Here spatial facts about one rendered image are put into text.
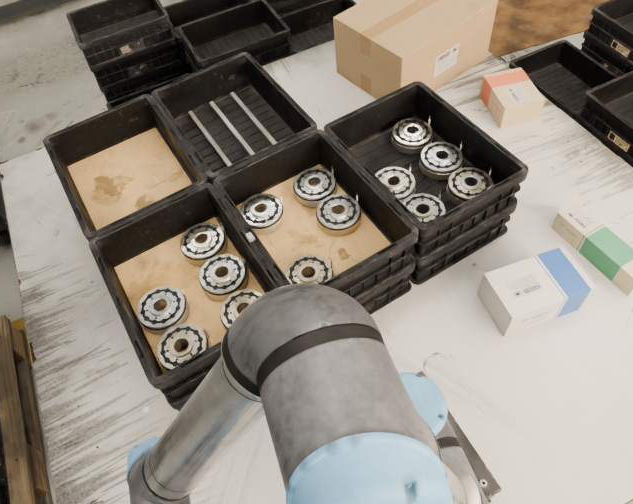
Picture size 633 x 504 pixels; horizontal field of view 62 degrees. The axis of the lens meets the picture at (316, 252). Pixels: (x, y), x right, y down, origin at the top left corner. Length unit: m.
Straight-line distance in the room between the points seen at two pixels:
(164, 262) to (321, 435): 0.93
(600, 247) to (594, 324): 0.18
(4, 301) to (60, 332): 1.15
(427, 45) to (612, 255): 0.76
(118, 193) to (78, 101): 1.93
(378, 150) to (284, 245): 0.37
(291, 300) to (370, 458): 0.14
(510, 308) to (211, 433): 0.77
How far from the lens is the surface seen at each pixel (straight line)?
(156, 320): 1.16
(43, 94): 3.53
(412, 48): 1.63
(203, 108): 1.62
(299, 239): 1.23
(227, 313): 1.12
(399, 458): 0.39
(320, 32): 2.69
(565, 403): 1.24
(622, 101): 2.43
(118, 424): 1.28
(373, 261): 1.06
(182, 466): 0.67
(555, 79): 2.65
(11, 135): 3.34
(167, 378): 1.01
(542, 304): 1.23
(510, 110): 1.66
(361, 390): 0.40
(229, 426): 0.59
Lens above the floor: 1.81
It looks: 54 degrees down
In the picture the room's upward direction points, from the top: 9 degrees counter-clockwise
